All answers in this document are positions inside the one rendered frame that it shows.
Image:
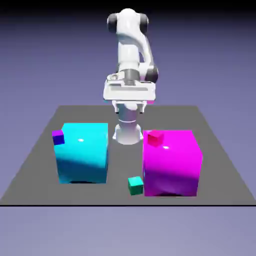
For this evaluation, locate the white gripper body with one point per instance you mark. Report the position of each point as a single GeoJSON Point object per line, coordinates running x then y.
{"type": "Point", "coordinates": [129, 92]}

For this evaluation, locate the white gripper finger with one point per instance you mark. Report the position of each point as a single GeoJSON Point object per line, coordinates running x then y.
{"type": "Point", "coordinates": [115, 106]}
{"type": "Point", "coordinates": [143, 107]}

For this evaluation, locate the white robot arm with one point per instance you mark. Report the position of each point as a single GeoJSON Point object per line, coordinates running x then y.
{"type": "Point", "coordinates": [128, 56]}

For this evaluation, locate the small red cube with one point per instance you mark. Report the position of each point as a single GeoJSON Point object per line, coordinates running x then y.
{"type": "Point", "coordinates": [155, 138]}

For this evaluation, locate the small purple cube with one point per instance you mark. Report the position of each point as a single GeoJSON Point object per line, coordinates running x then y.
{"type": "Point", "coordinates": [58, 138]}

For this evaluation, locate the small green cube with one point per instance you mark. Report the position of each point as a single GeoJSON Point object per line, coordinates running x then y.
{"type": "Point", "coordinates": [135, 186]}

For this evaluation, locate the large cyan box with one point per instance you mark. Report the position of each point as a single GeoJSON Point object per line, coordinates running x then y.
{"type": "Point", "coordinates": [84, 152]}

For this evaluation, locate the large magenta box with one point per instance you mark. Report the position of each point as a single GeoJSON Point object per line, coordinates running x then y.
{"type": "Point", "coordinates": [172, 164]}

